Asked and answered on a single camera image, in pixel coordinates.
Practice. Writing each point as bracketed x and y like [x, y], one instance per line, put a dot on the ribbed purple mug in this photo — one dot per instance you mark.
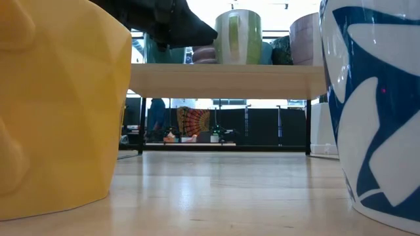
[203, 55]

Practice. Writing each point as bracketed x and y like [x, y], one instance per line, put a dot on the white box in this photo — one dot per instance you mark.
[323, 131]

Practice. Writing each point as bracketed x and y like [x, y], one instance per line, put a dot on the person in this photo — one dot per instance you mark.
[157, 118]

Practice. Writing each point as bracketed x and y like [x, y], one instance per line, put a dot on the small orange white object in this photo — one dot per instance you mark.
[169, 137]

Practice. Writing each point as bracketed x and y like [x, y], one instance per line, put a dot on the light blue mug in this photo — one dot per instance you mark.
[266, 54]

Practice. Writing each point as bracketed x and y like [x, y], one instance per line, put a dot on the black device green light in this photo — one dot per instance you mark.
[218, 132]

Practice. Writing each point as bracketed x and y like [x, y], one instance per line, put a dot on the green striped mug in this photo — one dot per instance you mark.
[238, 39]

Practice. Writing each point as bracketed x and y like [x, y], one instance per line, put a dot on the black metal table frame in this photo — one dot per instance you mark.
[262, 148]

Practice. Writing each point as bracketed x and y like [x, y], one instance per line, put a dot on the blue white floral mug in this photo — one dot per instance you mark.
[377, 131]

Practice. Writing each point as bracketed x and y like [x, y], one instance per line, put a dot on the wooden shelf riser black legs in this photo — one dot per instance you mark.
[213, 82]

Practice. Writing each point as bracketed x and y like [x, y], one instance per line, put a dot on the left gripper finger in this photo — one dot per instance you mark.
[187, 29]

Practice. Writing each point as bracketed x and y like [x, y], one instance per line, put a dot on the orange mandala cloth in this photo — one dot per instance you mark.
[193, 122]

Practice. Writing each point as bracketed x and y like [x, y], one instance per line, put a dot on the dark speckled mug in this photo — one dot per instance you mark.
[282, 50]

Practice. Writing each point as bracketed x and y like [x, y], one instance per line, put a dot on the black monitor screen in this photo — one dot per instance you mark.
[133, 111]

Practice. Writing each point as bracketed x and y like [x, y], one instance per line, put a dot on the yellow-orange faceted mug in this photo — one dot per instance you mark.
[65, 114]

